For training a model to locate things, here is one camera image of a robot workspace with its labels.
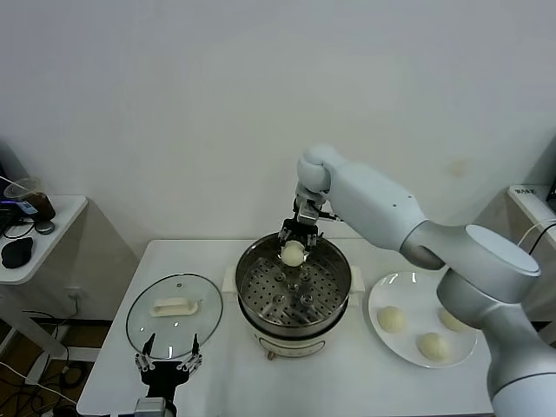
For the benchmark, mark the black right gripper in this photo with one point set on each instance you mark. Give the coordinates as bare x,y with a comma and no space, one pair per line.
299,227

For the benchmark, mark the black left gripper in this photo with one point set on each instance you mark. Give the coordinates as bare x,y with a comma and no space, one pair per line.
163,382

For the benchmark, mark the white steamed baozi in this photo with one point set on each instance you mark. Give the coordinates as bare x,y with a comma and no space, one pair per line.
433,346
449,322
292,255
392,320

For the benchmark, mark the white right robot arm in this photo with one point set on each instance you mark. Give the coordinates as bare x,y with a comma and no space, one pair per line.
373,200

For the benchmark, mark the steel steamer basket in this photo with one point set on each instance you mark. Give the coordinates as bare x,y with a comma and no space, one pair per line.
269,299

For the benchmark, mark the cream electric cooker base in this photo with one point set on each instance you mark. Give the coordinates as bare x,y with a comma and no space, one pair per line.
291,347

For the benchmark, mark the white round plate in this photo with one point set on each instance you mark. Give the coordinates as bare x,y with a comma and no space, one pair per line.
404,295

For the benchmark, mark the grey round puck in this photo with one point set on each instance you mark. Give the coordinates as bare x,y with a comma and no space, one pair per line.
44,228

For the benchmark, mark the black computer mouse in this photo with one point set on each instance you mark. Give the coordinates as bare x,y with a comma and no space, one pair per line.
16,253

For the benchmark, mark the plastic cup iced coffee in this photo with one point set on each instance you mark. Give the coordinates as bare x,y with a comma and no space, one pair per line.
42,207

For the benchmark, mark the black printed box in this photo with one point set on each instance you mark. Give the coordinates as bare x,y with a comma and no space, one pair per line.
8,213

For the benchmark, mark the white drinking straw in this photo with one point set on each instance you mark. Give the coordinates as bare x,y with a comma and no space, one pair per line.
9,180

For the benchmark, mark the black edge device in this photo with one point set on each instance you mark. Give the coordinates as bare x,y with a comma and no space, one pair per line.
553,189

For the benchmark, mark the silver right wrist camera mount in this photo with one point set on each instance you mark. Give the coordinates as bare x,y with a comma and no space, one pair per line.
306,210

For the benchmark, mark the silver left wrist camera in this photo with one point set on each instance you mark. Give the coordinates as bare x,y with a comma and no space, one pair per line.
150,408

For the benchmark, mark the white wall socket plug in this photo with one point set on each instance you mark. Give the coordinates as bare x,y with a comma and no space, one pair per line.
74,294

